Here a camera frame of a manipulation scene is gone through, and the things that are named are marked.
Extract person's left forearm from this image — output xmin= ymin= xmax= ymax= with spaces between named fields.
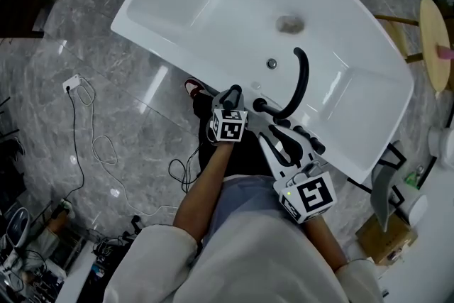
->
xmin=172 ymin=140 xmax=236 ymax=246

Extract black cable tangle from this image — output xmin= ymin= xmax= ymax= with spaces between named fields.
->
xmin=92 ymin=214 xmax=145 ymax=260

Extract person's light blue shirt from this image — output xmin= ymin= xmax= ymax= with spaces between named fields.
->
xmin=201 ymin=175 xmax=284 ymax=246

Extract person's white jacket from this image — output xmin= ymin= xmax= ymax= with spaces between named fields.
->
xmin=102 ymin=173 xmax=386 ymax=303

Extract grey curved chair shell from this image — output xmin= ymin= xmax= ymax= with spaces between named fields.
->
xmin=370 ymin=140 xmax=404 ymax=233

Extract person's red white shoe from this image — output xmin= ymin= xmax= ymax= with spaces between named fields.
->
xmin=184 ymin=77 xmax=216 ymax=99

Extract black faucet handle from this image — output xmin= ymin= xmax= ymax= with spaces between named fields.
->
xmin=222 ymin=84 xmax=243 ymax=109

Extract person's black trousers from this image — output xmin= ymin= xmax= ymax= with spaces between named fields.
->
xmin=192 ymin=90 xmax=275 ymax=177

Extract white round container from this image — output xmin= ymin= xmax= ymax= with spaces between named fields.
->
xmin=427 ymin=126 xmax=454 ymax=170

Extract black metal frame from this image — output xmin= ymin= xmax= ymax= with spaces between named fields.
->
xmin=346 ymin=143 xmax=407 ymax=185

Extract round wooden stool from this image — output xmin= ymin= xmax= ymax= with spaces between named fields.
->
xmin=374 ymin=0 xmax=452 ymax=93

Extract dark cabinet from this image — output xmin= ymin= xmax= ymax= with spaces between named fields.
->
xmin=0 ymin=0 xmax=63 ymax=40

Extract long black cable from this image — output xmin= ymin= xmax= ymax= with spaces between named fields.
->
xmin=58 ymin=91 xmax=86 ymax=205

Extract cardboard box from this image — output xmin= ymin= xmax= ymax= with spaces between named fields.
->
xmin=354 ymin=212 xmax=419 ymax=266

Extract person's right forearm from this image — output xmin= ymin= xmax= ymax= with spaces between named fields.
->
xmin=301 ymin=214 xmax=350 ymax=272

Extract looped black cable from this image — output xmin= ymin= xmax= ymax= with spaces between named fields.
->
xmin=167 ymin=144 xmax=204 ymax=194

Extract black curved faucet spout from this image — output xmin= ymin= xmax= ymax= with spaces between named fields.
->
xmin=252 ymin=47 xmax=310 ymax=120

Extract white power strip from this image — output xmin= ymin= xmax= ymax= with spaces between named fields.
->
xmin=62 ymin=73 xmax=82 ymax=94

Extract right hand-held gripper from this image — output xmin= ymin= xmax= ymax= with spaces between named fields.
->
xmin=258 ymin=123 xmax=338 ymax=226

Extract grey white machine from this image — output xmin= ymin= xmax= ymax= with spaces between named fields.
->
xmin=0 ymin=207 xmax=31 ymax=260

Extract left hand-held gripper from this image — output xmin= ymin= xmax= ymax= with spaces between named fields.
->
xmin=206 ymin=89 xmax=250 ymax=144

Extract white appliance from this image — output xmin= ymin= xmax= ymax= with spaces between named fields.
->
xmin=396 ymin=184 xmax=429 ymax=228

